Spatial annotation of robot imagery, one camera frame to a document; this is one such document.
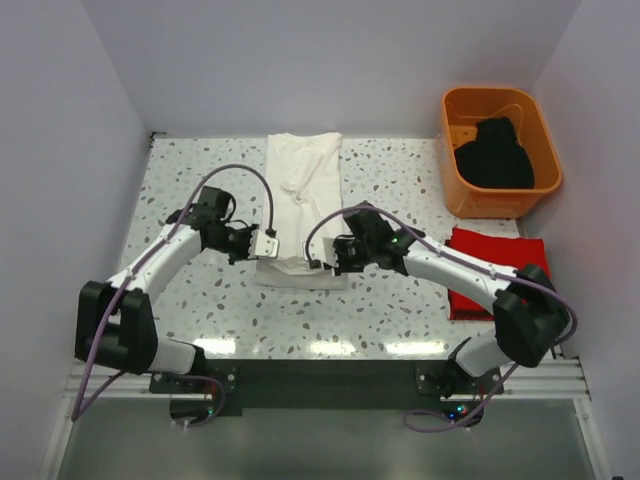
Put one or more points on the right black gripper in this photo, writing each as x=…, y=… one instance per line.
x=343, y=268

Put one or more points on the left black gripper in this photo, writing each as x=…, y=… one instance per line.
x=244, y=255

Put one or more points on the white t shirt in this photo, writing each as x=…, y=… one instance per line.
x=304, y=175

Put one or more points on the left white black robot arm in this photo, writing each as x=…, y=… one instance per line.
x=115, y=325

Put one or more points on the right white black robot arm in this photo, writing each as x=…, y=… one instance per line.
x=529, y=316

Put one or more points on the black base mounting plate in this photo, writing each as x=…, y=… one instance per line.
x=235, y=386

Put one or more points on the folded red t shirt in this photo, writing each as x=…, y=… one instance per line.
x=517, y=252

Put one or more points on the black garment in bin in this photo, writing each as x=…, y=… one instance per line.
x=495, y=159

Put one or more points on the orange plastic bin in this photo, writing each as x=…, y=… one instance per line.
x=462, y=108

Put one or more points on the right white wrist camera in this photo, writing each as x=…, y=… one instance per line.
x=328, y=253

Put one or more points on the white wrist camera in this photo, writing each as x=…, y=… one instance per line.
x=328, y=253
x=263, y=246

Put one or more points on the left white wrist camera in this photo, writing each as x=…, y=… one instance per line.
x=263, y=246

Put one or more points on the aluminium extrusion rail frame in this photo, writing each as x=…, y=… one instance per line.
x=540, y=427

